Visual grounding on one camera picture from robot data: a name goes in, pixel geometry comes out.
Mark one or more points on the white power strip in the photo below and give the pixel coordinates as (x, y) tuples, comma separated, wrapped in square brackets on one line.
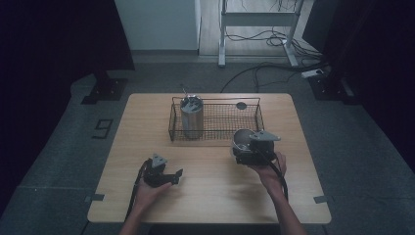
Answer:
[(311, 73)]

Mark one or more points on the black stand base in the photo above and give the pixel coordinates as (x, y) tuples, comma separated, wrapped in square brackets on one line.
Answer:
[(106, 89), (329, 89)]

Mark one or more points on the grey tape strip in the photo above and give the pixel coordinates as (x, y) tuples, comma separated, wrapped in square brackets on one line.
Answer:
[(320, 199), (95, 197)]

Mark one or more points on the white desk frame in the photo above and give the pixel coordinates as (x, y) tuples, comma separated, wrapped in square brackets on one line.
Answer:
[(257, 19)]

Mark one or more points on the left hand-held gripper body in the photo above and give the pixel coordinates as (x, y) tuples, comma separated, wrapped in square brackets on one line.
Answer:
[(156, 174)]

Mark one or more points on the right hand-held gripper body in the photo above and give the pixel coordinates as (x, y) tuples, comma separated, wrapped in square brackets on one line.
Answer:
[(262, 148)]

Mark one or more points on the white cabinet panel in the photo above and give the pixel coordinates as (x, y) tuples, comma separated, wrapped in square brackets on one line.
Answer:
[(160, 23)]

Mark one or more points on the steel tumbler with straw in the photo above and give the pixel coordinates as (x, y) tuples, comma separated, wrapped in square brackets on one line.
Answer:
[(192, 117)]

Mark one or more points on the black curtain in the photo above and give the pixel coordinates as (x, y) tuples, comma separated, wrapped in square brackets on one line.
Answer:
[(375, 65), (49, 49)]

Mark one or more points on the person's left hand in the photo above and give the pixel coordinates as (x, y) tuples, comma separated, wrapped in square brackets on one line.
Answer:
[(148, 194)]

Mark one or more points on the black round table grommet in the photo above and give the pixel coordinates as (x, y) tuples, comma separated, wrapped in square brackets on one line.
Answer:
[(241, 105)]

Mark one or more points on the person's right hand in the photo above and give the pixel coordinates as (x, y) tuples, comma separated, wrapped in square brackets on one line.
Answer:
[(269, 173)]

